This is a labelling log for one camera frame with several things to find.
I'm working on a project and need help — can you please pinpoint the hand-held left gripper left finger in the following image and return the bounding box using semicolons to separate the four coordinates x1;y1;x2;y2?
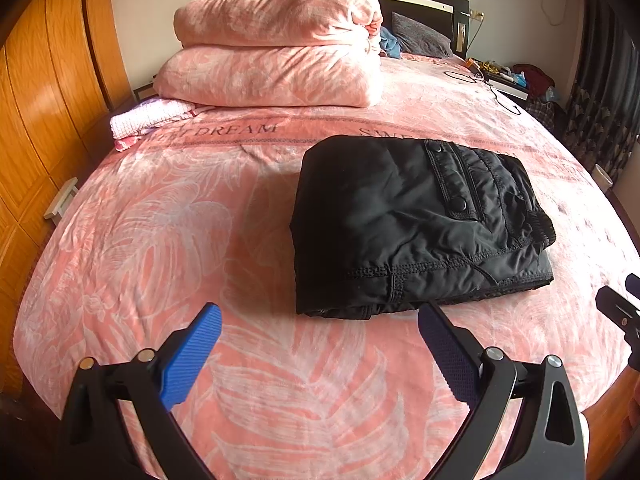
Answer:
59;302;223;480

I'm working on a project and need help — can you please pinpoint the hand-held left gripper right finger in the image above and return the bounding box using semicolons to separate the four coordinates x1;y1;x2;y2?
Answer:
417;301;587;480

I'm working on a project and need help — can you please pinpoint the black jacket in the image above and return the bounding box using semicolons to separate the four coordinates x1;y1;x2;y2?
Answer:
290;135;557;320

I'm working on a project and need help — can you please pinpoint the white bin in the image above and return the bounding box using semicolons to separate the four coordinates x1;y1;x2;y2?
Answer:
592;164;615;193

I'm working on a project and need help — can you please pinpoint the bed with pink cover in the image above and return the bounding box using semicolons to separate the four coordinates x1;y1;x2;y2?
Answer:
12;52;640;480

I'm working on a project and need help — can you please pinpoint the dark patterned curtain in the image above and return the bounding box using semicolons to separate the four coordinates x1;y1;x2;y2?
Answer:
562;0;640;181

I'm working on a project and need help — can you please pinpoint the dark plaid bag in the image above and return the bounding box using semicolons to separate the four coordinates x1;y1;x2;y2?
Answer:
525;97;566;131

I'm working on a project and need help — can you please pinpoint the small white stool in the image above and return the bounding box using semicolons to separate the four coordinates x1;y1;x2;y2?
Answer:
44;178;80;220

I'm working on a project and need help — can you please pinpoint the red bag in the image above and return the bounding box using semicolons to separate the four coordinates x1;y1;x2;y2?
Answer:
512;63;556;96

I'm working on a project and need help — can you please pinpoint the white nightstand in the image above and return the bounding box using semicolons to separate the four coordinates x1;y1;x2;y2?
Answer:
480;62;531;101

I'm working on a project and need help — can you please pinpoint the white knitted cloth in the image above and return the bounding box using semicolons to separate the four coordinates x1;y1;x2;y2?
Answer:
109;99;211;153

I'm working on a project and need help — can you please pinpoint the folded pink quilt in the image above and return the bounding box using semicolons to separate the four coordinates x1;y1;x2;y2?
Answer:
173;0;385;53
152;45;383;108

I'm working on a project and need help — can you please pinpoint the wooden wardrobe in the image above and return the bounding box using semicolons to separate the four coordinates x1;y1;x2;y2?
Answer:
0;0;133;411

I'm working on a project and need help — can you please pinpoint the blue cloth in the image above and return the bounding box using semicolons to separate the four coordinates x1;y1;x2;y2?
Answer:
378;26;403;58

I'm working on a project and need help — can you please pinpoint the grey pillow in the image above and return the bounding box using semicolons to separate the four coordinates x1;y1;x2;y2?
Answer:
390;11;453;58

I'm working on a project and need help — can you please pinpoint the black cable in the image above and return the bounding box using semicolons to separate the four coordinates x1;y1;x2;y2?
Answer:
442;67;523;116

